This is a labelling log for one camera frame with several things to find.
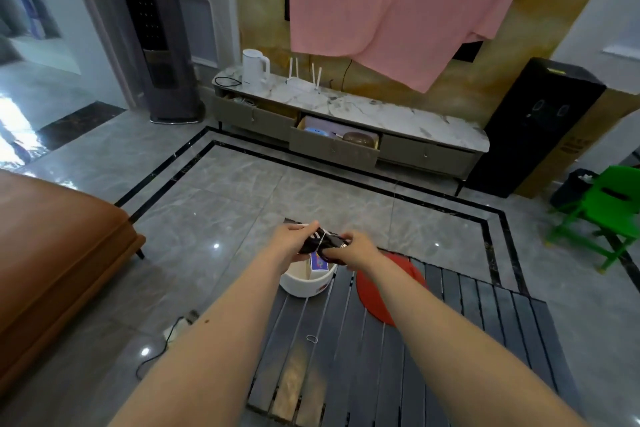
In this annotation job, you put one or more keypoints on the person's right hand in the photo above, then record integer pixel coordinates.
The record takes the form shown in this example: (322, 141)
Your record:
(356, 252)

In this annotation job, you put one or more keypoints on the person's left hand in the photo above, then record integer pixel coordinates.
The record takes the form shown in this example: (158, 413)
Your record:
(291, 241)

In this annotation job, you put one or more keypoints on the person's right fingers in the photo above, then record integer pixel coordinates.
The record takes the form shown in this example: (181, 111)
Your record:
(334, 253)

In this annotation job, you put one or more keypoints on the person's left thumb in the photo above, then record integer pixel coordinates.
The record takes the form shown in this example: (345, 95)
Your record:
(306, 228)

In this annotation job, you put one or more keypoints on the black bundle with rubber band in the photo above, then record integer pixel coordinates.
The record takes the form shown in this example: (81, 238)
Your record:
(324, 243)

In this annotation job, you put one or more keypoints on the person's left forearm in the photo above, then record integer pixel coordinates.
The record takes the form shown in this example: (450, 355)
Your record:
(215, 341)

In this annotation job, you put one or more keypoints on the person's right forearm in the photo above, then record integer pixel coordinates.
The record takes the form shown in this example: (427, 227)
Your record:
(465, 356)

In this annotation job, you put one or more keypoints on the blue and white small box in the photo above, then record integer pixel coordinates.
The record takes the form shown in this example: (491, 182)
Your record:
(319, 262)

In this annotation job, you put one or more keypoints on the white round plastic tub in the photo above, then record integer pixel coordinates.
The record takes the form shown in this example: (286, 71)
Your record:
(304, 282)

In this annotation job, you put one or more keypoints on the red round lid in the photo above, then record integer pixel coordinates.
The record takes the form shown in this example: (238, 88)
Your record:
(372, 299)

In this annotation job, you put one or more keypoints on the open grey cabinet drawer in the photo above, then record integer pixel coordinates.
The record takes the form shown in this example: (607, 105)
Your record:
(334, 141)

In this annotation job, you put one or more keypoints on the brown round pouch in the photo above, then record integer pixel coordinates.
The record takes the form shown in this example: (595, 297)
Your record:
(358, 139)

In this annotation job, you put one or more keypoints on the purple flat box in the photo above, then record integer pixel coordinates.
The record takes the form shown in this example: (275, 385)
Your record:
(327, 126)

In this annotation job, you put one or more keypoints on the marble top grey tv cabinet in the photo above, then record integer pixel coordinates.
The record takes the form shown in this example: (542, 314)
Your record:
(370, 126)

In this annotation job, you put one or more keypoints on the white router with antennas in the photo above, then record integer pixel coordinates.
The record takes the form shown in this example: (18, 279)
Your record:
(301, 81)

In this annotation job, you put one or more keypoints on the white electric kettle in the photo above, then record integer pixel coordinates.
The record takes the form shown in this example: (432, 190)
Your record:
(254, 69)

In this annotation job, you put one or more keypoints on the black water dispenser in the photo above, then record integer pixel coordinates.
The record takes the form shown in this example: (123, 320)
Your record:
(535, 129)

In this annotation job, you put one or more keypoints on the pink hanging cloth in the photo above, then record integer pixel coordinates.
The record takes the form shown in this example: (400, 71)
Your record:
(400, 6)

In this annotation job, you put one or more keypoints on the black waste bin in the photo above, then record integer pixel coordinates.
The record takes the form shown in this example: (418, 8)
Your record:
(570, 189)

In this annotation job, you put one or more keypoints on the dark tower air conditioner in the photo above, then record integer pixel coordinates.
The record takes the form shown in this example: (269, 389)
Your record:
(155, 31)

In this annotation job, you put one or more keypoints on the brown leather sofa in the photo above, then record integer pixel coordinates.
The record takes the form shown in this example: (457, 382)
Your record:
(55, 266)

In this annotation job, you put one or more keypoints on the green plastic chair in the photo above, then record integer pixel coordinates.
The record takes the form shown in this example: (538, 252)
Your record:
(602, 211)

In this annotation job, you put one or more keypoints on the brown cardboard box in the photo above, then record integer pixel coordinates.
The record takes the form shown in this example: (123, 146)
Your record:
(582, 141)

